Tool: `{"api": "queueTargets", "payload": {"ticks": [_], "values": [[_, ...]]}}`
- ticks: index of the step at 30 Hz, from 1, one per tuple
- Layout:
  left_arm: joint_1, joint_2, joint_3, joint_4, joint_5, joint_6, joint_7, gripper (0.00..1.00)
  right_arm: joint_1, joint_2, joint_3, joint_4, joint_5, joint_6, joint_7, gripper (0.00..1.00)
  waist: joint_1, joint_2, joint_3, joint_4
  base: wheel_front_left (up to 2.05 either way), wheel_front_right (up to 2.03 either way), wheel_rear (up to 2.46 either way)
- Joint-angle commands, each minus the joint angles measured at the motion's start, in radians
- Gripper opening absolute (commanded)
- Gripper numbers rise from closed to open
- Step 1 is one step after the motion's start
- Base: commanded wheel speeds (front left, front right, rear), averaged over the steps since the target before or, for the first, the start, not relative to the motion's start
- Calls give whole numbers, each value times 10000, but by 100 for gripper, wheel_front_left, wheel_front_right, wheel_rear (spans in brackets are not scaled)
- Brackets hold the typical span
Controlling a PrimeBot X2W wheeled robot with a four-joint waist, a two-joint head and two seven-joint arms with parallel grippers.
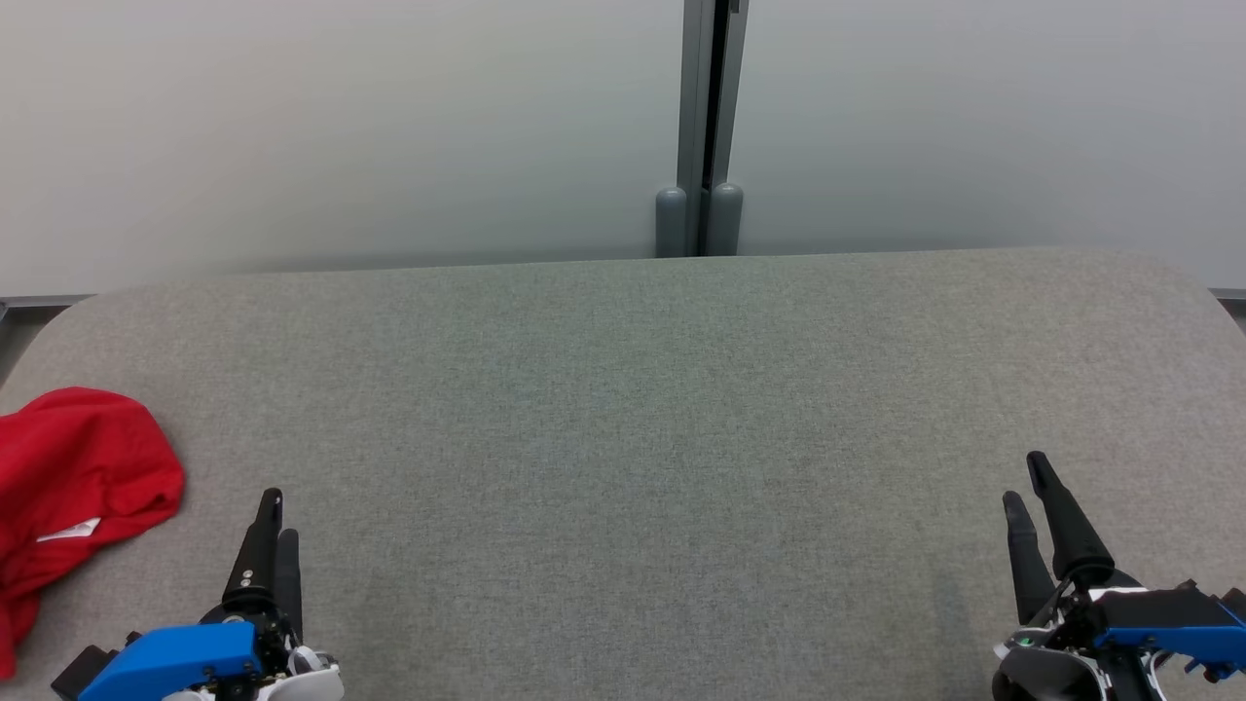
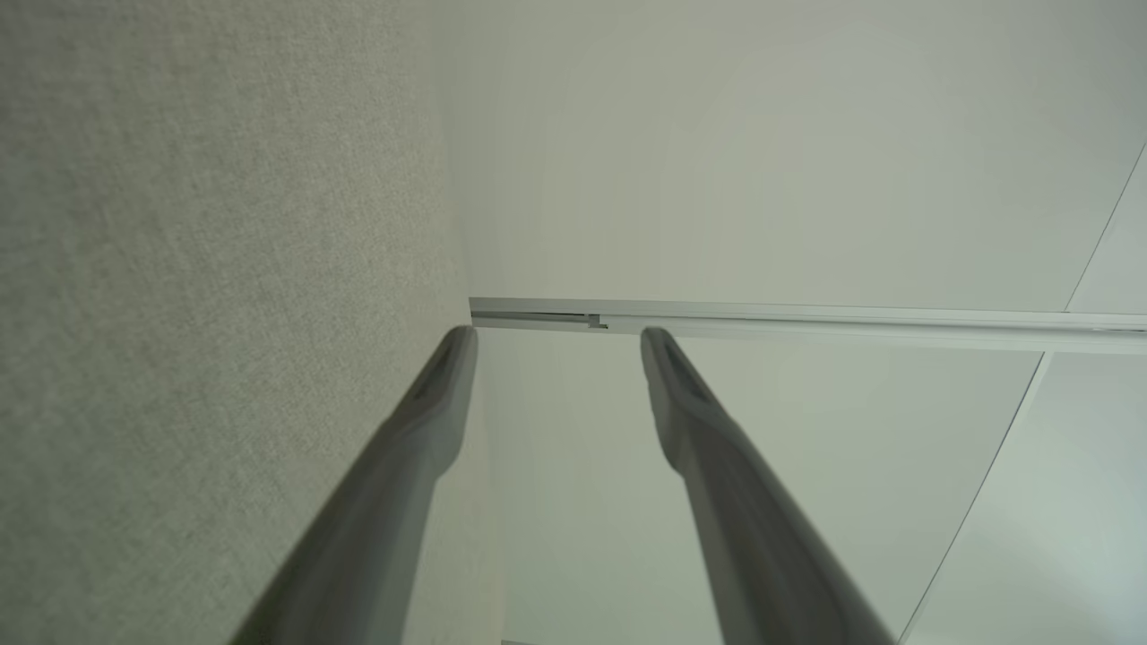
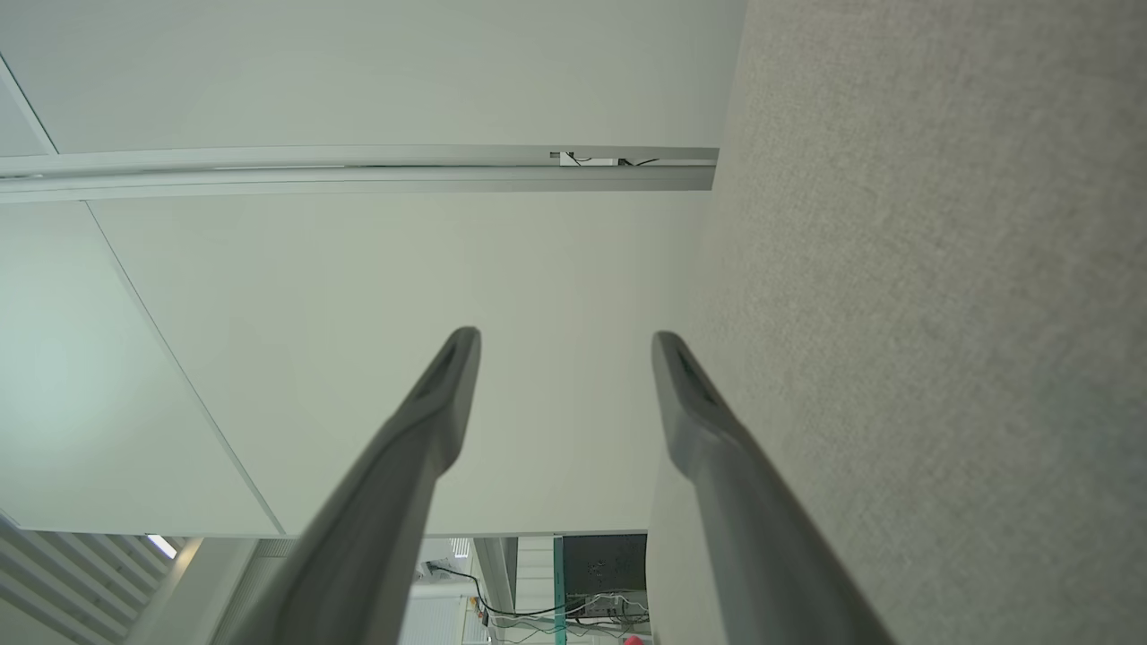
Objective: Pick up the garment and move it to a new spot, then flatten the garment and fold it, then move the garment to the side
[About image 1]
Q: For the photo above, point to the grey cylinder post bumper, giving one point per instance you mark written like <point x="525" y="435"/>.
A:
<point x="725" y="219"/>
<point x="671" y="224"/>

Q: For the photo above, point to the grey metal partition post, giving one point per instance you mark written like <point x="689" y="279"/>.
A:
<point x="693" y="97"/>

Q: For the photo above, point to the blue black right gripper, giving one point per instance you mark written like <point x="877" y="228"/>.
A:
<point x="1149" y="623"/>

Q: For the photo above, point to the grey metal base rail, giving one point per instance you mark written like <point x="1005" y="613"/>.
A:
<point x="39" y="301"/>
<point x="1230" y="294"/>

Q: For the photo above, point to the red basketball jersey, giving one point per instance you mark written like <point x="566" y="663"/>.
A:
<point x="78" y="458"/>

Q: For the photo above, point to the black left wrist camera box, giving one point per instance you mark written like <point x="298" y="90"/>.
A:
<point x="83" y="672"/>

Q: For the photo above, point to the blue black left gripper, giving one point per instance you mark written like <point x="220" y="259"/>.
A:
<point x="185" y="657"/>

